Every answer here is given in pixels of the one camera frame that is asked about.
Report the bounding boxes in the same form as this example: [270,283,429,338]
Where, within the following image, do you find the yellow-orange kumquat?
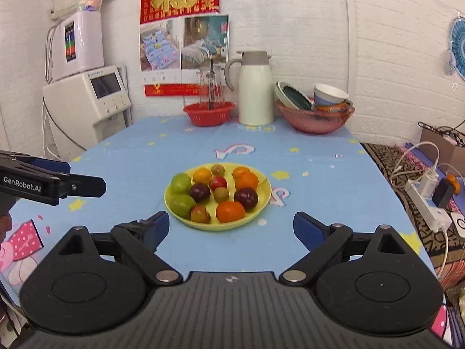
[192,167,213,184]

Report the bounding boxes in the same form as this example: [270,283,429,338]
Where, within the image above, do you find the white power strip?
[404,180,453,233]

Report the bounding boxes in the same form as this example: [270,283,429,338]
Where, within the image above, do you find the white thermos jug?
[225,51,274,126]

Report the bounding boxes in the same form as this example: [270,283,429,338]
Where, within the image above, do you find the large orange tangerine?
[215,201,245,224]

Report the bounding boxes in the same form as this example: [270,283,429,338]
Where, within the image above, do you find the brown kiwi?
[214,188,229,204]
[211,164,226,177]

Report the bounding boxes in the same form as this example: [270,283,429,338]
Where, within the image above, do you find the red small tomato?
[209,176,228,191]

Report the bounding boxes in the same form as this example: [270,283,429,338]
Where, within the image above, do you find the cardboard box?
[420,128,465,175]

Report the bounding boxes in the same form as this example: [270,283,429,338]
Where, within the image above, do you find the dark purple plum front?
[233,188,259,211]

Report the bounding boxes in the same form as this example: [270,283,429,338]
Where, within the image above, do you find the orange kumquat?
[232,166,250,180]

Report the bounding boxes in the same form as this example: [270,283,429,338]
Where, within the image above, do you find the clear glass cups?
[198,58,224,110]

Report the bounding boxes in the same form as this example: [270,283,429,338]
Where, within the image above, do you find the blue patterned tablecloth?
[0,115,452,346]

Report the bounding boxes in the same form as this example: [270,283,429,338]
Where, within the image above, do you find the green white plate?
[274,81,314,110]

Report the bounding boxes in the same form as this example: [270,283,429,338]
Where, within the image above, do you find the dark purple plum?
[233,188,259,211]
[188,183,210,203]

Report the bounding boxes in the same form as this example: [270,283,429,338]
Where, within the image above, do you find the dark purple plum back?
[188,183,210,203]

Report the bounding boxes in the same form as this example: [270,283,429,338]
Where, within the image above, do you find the stacked ceramic bowls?
[314,83,352,112]

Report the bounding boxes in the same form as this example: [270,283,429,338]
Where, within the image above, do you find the white water dispenser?
[42,65,133,161]

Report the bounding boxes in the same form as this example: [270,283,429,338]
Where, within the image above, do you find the red plastic basket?
[184,102,235,127]

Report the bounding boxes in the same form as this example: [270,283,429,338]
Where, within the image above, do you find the white wall water purifier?
[51,11,104,81]

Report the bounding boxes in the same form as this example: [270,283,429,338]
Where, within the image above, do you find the blue round wall fan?
[446,14,465,79]

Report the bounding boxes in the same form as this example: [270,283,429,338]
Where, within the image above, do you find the bedding wall poster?
[139,14,229,98]

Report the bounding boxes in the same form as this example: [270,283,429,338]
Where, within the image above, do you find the red-yellow plum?
[190,205,210,224]

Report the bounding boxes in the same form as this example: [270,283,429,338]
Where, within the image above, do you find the green mango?
[169,194,197,220]
[170,172,192,195]

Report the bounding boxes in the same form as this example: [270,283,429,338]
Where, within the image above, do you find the white charger cable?
[388,141,441,190]

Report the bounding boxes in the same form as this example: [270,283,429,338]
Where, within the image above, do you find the brown kiwi back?
[211,164,226,177]

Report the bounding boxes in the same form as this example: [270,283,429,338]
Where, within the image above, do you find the left hand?
[0,213,12,243]

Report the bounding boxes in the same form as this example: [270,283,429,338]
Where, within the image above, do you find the yellow plastic plate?
[164,163,272,232]

